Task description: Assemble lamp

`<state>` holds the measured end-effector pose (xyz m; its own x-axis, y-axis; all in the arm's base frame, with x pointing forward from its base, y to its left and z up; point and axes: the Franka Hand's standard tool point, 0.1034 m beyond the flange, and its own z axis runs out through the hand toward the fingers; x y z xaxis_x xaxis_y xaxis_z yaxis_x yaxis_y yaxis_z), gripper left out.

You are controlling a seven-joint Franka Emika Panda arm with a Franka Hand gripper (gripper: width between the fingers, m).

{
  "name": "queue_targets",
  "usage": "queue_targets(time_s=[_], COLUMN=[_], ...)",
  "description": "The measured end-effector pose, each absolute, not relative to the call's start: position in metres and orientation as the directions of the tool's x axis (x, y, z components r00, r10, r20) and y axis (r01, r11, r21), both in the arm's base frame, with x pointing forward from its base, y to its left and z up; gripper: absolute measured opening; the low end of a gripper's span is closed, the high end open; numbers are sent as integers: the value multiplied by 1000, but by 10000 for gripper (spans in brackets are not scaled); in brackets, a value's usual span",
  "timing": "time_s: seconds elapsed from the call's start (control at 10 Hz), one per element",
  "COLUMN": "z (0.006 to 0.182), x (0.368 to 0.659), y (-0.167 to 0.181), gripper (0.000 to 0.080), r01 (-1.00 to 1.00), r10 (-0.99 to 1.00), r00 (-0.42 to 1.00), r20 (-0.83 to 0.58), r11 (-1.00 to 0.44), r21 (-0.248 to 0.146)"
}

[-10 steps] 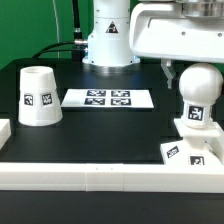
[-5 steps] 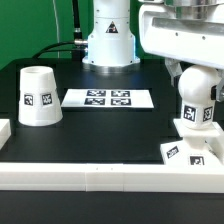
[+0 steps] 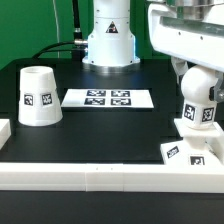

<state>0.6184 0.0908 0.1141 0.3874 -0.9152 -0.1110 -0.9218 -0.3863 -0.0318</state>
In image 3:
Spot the white front fence rail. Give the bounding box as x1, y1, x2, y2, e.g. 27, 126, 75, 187
0, 163, 224, 193

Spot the black cable with metal connector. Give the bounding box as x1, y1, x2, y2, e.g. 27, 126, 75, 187
71, 0, 84, 61

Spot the white lamp base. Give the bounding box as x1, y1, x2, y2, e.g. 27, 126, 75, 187
160, 118, 224, 167

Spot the white lamp bulb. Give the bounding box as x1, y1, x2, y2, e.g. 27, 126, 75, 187
181, 65, 218, 129

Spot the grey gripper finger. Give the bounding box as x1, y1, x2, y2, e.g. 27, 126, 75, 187
171, 56, 188, 83
209, 71, 224, 102

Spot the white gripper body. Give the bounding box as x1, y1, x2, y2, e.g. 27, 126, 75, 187
148, 1, 224, 72

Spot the white marker sheet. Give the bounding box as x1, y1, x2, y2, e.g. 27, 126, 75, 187
61, 89, 154, 109

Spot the white left fence piece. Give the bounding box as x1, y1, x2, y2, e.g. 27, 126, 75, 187
0, 119, 11, 150

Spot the white lamp shade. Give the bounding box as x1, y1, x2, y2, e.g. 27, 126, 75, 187
18, 66, 63, 126

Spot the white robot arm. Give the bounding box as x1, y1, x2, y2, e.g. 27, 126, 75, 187
83, 0, 224, 102

